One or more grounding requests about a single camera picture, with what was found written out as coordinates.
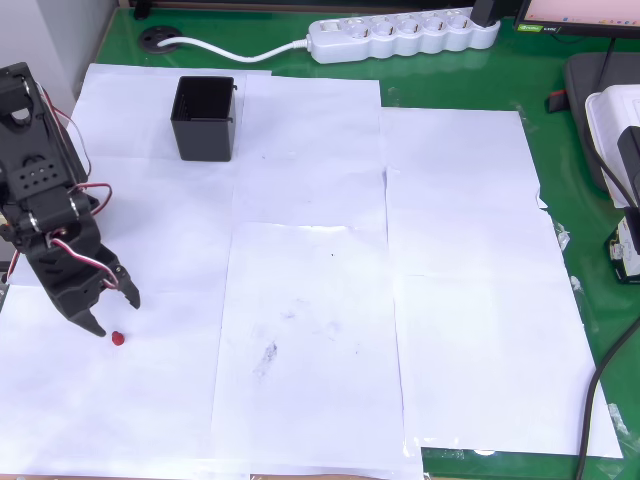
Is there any black square cup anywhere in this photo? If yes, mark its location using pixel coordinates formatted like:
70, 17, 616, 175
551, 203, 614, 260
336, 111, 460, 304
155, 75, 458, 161
169, 75, 239, 163

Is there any white paper sheet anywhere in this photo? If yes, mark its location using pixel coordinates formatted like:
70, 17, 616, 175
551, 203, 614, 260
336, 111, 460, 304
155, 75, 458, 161
378, 106, 549, 211
208, 221, 426, 479
69, 62, 274, 164
393, 273, 625, 460
0, 283, 251, 480
383, 167, 572, 281
7, 154, 236, 295
232, 73, 389, 229

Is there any white power strip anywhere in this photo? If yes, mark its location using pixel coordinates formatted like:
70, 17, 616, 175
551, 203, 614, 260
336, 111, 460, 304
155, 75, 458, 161
305, 7, 502, 65

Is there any black plug adapter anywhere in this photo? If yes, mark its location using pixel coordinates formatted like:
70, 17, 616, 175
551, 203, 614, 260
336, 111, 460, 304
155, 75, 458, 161
471, 0, 501, 26

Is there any red black USB stick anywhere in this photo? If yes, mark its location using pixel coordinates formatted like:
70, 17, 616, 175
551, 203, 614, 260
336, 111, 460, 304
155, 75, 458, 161
544, 89, 569, 114

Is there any grey padded sleeve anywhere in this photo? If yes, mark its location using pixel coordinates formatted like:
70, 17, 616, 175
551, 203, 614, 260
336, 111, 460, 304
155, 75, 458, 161
563, 51, 640, 194

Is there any small printed carton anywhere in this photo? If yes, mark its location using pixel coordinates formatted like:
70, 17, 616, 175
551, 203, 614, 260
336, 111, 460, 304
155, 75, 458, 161
603, 204, 640, 286

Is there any white foam container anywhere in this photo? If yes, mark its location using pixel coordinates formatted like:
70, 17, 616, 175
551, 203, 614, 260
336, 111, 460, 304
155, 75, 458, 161
583, 84, 640, 209

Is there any red white servo cable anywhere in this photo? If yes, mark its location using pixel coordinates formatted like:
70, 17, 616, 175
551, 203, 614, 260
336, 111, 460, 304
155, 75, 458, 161
47, 237, 126, 294

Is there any black round cable grommet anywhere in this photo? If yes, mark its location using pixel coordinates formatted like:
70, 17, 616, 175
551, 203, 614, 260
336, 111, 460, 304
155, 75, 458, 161
138, 25, 184, 54

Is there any white power strip cable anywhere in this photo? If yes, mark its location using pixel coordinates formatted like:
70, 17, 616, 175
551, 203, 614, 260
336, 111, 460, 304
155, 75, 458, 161
157, 35, 314, 64

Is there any thick black cable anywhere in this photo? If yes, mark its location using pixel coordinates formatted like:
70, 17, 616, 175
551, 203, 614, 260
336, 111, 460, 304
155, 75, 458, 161
574, 314, 640, 480

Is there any black webcam cable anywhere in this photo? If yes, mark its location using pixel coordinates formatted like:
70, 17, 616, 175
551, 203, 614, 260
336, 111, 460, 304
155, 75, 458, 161
596, 144, 640, 211

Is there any thin black cable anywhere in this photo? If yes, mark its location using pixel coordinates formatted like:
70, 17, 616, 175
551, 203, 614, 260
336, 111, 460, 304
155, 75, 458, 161
599, 37, 619, 89

